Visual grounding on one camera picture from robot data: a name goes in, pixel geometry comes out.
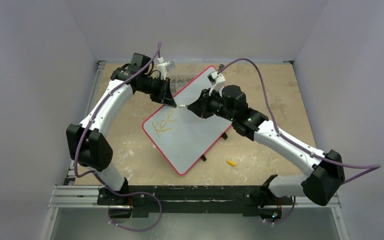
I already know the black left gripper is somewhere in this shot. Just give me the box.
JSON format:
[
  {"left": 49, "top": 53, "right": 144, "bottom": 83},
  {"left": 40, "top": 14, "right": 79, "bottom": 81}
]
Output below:
[{"left": 137, "top": 76, "right": 176, "bottom": 107}]

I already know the pink framed whiteboard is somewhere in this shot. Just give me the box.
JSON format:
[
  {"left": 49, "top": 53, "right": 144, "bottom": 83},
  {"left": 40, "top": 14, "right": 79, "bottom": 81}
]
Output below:
[{"left": 142, "top": 65, "right": 231, "bottom": 175}]

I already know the yellow marker cap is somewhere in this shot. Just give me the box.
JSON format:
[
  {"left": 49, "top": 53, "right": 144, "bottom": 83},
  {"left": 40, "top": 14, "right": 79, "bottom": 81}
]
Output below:
[{"left": 226, "top": 160, "right": 236, "bottom": 167}]

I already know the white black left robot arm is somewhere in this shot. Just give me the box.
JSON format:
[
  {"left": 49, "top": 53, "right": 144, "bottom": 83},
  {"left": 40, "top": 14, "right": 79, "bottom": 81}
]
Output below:
[{"left": 66, "top": 53, "right": 177, "bottom": 205}]

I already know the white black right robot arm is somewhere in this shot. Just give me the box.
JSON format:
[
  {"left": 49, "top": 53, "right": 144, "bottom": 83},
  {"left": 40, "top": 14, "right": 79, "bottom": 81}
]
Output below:
[{"left": 186, "top": 85, "right": 345, "bottom": 206}]

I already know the clear plastic screw box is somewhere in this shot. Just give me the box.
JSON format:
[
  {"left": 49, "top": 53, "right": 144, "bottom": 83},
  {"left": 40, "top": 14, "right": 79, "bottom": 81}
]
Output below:
[{"left": 167, "top": 63, "right": 199, "bottom": 94}]

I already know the black metal rod tool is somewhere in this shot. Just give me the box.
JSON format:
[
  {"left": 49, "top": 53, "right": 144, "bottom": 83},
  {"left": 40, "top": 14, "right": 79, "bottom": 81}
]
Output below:
[{"left": 217, "top": 64, "right": 225, "bottom": 72}]

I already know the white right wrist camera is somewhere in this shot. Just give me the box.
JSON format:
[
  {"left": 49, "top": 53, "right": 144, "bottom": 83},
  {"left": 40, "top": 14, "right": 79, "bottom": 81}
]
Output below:
[{"left": 207, "top": 71, "right": 226, "bottom": 96}]

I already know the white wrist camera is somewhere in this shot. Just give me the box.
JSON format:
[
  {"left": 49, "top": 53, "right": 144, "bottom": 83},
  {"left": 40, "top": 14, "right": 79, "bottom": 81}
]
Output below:
[
  {"left": 207, "top": 71, "right": 226, "bottom": 96},
  {"left": 156, "top": 57, "right": 176, "bottom": 80}
]

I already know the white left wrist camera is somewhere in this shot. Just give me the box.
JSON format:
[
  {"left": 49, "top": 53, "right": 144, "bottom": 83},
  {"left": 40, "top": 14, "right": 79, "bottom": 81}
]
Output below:
[{"left": 156, "top": 57, "right": 176, "bottom": 80}]

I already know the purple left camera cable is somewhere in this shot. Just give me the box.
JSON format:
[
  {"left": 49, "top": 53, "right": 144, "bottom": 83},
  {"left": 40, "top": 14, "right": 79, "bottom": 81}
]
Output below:
[{"left": 73, "top": 41, "right": 162, "bottom": 196}]

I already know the purple camera cable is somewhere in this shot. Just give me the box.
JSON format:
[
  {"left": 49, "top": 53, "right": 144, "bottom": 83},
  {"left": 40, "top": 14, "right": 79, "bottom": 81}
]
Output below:
[
  {"left": 73, "top": 41, "right": 162, "bottom": 196},
  {"left": 216, "top": 58, "right": 382, "bottom": 185}
]

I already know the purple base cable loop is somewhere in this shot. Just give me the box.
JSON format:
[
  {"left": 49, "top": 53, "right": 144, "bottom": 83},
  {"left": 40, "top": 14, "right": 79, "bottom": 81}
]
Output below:
[{"left": 108, "top": 192, "right": 164, "bottom": 233}]

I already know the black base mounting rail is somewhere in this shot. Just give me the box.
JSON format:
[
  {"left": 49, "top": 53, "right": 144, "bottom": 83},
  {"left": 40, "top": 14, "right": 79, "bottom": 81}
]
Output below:
[{"left": 97, "top": 185, "right": 293, "bottom": 218}]

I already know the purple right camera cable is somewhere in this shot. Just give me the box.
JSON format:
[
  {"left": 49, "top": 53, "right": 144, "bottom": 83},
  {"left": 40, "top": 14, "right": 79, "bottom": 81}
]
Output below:
[{"left": 216, "top": 58, "right": 382, "bottom": 185}]

